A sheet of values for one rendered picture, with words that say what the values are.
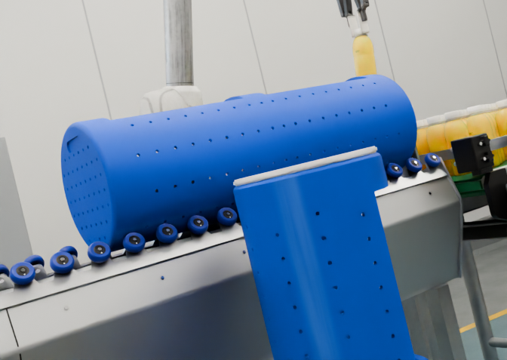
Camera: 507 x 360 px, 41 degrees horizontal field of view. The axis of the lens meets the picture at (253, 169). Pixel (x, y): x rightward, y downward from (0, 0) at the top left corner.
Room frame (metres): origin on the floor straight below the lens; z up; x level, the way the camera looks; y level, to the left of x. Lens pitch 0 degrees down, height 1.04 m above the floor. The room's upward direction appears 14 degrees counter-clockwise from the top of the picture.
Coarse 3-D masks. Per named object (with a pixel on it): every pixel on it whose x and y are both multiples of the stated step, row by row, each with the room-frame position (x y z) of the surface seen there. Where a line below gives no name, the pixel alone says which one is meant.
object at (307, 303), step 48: (240, 192) 1.23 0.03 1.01; (288, 192) 1.15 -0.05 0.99; (336, 192) 1.15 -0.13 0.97; (288, 240) 1.16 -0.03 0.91; (336, 240) 1.15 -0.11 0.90; (384, 240) 1.18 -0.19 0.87; (288, 288) 1.17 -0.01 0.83; (336, 288) 1.15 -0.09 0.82; (384, 288) 1.17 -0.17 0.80; (288, 336) 1.19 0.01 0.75; (336, 336) 1.15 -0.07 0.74; (384, 336) 1.16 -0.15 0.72
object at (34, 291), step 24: (432, 168) 1.87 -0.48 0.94; (384, 192) 1.74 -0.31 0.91; (192, 240) 1.44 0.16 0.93; (216, 240) 1.46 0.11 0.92; (96, 264) 1.33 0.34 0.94; (120, 264) 1.35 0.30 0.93; (144, 264) 1.36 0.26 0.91; (24, 288) 1.25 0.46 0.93; (48, 288) 1.26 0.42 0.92; (72, 288) 1.28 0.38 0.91
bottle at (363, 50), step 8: (360, 40) 2.13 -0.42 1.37; (368, 40) 2.14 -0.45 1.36; (352, 48) 2.16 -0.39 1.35; (360, 48) 2.13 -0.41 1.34; (368, 48) 2.13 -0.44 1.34; (360, 56) 2.13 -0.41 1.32; (368, 56) 2.13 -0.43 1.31; (360, 64) 2.13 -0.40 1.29; (368, 64) 2.13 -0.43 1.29; (360, 72) 2.14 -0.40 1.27; (368, 72) 2.13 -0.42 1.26
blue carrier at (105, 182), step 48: (240, 96) 1.64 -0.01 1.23; (288, 96) 1.65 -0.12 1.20; (336, 96) 1.70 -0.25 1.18; (384, 96) 1.77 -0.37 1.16; (96, 144) 1.35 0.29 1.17; (144, 144) 1.39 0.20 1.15; (192, 144) 1.45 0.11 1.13; (240, 144) 1.50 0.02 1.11; (288, 144) 1.57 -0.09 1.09; (336, 144) 1.65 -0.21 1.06; (384, 144) 1.74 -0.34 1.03; (96, 192) 1.39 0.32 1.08; (144, 192) 1.37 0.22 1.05; (192, 192) 1.43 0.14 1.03; (96, 240) 1.45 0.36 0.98
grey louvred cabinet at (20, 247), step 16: (0, 144) 2.88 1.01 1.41; (0, 160) 2.87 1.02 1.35; (0, 176) 2.86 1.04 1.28; (0, 192) 2.86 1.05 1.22; (16, 192) 2.88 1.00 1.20; (0, 208) 2.85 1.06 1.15; (16, 208) 2.88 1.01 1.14; (0, 224) 2.84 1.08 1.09; (16, 224) 2.87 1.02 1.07; (0, 240) 2.84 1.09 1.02; (16, 240) 2.87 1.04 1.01; (0, 256) 2.83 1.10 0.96; (16, 256) 2.86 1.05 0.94
